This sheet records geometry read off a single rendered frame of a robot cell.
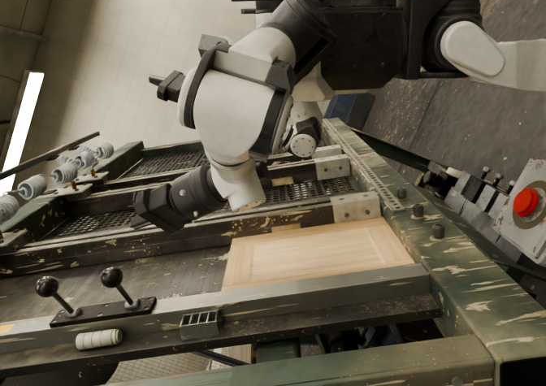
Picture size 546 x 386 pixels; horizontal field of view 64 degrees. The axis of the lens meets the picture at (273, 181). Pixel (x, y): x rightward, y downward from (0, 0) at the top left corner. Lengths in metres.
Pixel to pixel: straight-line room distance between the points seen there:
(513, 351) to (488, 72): 0.58
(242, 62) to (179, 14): 5.86
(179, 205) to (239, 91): 0.34
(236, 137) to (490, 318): 0.46
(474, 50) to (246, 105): 0.62
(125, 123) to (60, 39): 1.38
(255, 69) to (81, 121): 6.22
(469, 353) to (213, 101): 0.47
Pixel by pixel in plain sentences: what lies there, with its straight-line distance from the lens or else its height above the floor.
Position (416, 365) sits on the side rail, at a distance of 0.66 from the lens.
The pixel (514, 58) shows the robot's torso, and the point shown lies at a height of 0.84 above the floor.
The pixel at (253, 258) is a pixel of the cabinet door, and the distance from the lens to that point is 1.06.
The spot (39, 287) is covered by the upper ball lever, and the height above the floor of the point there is 1.55.
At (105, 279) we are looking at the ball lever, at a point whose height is 1.45.
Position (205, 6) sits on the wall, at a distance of 6.38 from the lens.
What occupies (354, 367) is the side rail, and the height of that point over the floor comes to 1.06.
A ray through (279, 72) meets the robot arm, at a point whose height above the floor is 1.30.
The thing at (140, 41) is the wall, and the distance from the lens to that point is 6.48.
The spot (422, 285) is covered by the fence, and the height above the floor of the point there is 0.90.
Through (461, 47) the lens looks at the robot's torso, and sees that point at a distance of 1.02.
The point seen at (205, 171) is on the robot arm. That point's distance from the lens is 0.80.
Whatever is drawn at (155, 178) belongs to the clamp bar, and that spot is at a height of 1.59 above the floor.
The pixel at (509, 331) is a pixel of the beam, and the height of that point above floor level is 0.87.
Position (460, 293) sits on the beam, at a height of 0.89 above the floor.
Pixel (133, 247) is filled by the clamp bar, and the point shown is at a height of 1.48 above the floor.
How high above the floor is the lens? 1.32
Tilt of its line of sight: 6 degrees down
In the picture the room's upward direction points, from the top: 69 degrees counter-clockwise
